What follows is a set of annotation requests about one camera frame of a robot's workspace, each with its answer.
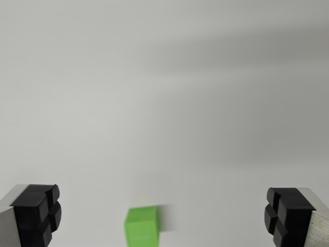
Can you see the green soft toy cube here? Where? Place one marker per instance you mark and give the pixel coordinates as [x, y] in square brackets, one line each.
[142, 226]

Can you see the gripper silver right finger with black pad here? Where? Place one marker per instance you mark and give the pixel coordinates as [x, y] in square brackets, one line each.
[295, 218]

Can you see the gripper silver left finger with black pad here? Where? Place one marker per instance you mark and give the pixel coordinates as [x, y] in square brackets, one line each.
[28, 218]

